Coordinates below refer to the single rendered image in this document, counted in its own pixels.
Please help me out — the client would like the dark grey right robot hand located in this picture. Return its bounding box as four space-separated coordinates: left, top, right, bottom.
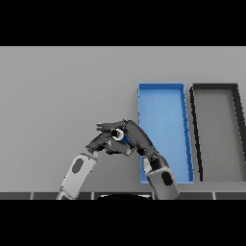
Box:
95 119 160 163

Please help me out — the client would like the blue bin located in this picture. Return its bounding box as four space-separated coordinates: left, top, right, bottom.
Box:
136 82 195 185

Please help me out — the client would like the blue pipe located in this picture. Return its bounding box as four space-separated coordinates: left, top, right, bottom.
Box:
110 128 131 146

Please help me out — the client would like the dark grey bin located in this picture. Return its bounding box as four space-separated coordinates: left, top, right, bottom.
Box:
189 83 246 183

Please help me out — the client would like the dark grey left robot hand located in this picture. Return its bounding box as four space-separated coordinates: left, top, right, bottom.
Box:
85 133 113 156

